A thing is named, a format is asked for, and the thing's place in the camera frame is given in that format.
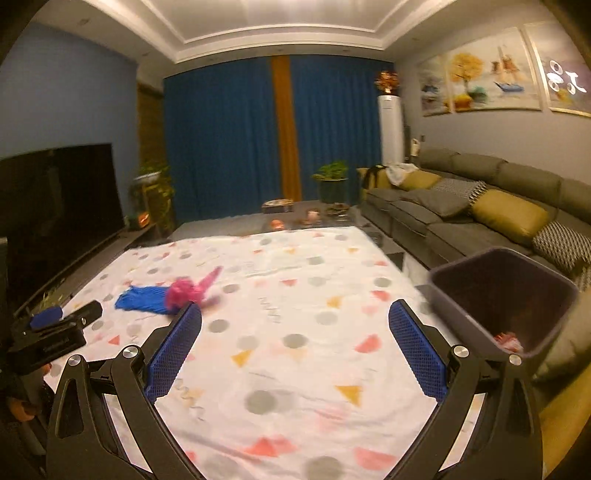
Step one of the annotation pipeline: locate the grey flat cushion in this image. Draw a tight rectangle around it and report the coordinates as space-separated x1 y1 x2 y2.
406 189 469 217

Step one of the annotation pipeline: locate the trailing plant on shelf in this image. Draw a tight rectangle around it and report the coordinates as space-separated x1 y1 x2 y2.
133 164 176 236

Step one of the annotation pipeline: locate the abstract framed painting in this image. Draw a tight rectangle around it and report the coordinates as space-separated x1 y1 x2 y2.
524 21 591 116

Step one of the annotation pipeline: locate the large houndstooth pillow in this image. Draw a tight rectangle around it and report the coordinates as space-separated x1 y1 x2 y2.
533 220 591 273

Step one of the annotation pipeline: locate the grey trash bin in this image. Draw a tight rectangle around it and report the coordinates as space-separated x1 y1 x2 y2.
427 247 580 361

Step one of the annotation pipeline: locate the small framed painting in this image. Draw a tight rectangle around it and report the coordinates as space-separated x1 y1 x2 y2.
417 55 452 117

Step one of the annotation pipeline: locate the white standing air conditioner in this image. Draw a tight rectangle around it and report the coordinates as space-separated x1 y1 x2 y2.
378 95 404 166

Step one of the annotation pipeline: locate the large yellow pillow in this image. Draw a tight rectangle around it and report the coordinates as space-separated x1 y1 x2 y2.
471 189 550 247

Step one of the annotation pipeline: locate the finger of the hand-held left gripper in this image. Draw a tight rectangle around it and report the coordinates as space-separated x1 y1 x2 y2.
58 300 103 328
28 305 64 330

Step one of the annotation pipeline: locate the wide blue curtain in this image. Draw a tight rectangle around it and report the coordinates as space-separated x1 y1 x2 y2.
163 58 283 227

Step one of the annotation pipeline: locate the sailboat framed painting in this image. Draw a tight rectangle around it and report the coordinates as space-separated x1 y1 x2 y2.
445 27 543 114

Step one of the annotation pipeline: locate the narrow blue curtain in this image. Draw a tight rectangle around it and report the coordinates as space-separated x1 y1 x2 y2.
290 56 398 217

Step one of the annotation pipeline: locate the potted plant on stand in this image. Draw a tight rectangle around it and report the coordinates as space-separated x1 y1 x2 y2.
312 161 349 204

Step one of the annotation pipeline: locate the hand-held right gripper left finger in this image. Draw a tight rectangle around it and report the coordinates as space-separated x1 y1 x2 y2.
46 302 206 480

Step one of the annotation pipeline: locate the dark television stand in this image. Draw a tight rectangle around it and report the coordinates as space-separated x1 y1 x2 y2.
16 225 177 319

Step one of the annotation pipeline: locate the small houndstooth pillow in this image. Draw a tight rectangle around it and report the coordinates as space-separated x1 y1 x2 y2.
431 179 488 204

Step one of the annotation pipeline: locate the orange curtain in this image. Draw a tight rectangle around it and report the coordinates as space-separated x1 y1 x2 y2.
271 55 303 201

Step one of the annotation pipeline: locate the blue plastic bag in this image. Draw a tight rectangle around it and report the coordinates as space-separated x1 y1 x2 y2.
115 285 178 317

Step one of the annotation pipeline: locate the grey sectional sofa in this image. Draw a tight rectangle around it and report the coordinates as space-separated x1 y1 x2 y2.
358 147 591 476

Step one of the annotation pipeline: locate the black television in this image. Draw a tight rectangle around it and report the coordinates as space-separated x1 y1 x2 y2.
0 143 126 319

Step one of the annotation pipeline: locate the white printed blanket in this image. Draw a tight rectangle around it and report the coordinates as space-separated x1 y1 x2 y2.
44 225 485 480

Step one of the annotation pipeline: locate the red flower decoration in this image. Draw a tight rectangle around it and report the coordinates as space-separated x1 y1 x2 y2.
374 70 400 97

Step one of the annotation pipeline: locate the person's left hand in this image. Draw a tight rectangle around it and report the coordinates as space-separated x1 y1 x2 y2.
7 362 54 422

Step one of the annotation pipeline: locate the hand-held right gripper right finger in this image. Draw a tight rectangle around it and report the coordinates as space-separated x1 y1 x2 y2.
385 299 546 480

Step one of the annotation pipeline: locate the white cloth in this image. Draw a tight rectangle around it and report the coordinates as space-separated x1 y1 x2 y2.
385 162 419 185

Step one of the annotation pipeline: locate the small yellow pillow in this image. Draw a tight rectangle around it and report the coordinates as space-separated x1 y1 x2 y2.
399 171 441 191

